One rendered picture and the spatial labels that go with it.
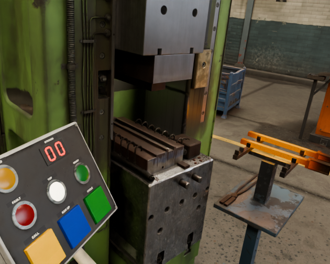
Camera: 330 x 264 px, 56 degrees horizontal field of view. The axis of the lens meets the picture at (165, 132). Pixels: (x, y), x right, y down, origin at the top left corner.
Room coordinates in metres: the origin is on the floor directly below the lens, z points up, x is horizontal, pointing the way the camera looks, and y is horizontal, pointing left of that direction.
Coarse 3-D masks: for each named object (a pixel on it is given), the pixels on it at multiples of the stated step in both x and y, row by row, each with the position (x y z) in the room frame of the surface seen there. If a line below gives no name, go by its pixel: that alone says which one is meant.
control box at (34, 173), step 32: (64, 128) 0.75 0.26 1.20; (0, 160) 0.55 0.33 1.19; (32, 160) 0.62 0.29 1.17; (64, 160) 0.69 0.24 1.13; (0, 192) 0.51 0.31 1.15; (32, 192) 0.57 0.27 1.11; (0, 224) 0.48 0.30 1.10; (32, 224) 0.52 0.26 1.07; (96, 224) 0.66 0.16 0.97; (0, 256) 0.46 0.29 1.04
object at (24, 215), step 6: (24, 204) 0.54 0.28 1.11; (18, 210) 0.52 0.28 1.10; (24, 210) 0.53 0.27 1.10; (30, 210) 0.54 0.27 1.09; (18, 216) 0.51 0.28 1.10; (24, 216) 0.52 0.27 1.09; (30, 216) 0.53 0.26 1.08; (18, 222) 0.50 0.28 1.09; (24, 222) 0.51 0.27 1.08; (30, 222) 0.52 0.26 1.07
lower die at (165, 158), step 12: (120, 132) 1.26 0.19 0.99; (132, 132) 1.25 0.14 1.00; (132, 144) 1.17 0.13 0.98; (144, 144) 1.16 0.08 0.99; (156, 144) 1.15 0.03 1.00; (180, 144) 1.19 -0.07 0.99; (132, 156) 1.10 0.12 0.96; (144, 156) 1.07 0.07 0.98; (156, 156) 1.07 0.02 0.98; (168, 156) 1.11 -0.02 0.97; (180, 156) 1.17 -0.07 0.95; (144, 168) 1.04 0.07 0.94; (156, 168) 1.07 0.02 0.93
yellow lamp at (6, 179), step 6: (6, 168) 0.55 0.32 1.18; (0, 174) 0.53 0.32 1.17; (6, 174) 0.54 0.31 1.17; (12, 174) 0.55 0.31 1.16; (0, 180) 0.53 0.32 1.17; (6, 180) 0.54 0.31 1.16; (12, 180) 0.55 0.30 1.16; (0, 186) 0.52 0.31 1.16; (6, 186) 0.53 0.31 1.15; (12, 186) 0.54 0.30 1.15
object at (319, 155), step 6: (252, 132) 1.48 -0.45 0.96; (264, 138) 1.43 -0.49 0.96; (270, 138) 1.42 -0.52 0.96; (276, 144) 1.39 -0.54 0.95; (282, 144) 1.37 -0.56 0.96; (288, 144) 1.36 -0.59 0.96; (294, 150) 1.34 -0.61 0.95; (306, 150) 1.31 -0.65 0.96; (312, 150) 1.31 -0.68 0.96; (318, 150) 1.30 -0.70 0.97; (312, 156) 1.29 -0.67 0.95; (318, 156) 1.27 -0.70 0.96; (324, 156) 1.26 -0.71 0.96
